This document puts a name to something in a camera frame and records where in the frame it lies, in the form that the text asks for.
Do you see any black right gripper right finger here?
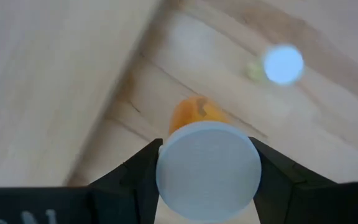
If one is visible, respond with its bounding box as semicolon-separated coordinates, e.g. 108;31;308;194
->
249;137;338;224

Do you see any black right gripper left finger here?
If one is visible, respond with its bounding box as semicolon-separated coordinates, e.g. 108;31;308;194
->
88;138;164;224

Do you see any large orange pill bottle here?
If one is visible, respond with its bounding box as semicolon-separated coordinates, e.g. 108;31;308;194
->
155;95;262;222

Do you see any small yellow pill bottle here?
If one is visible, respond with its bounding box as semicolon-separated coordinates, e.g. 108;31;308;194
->
244;44;305;86

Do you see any wooden shelf with black frame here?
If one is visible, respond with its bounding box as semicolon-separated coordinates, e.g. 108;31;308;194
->
0;0;164;187

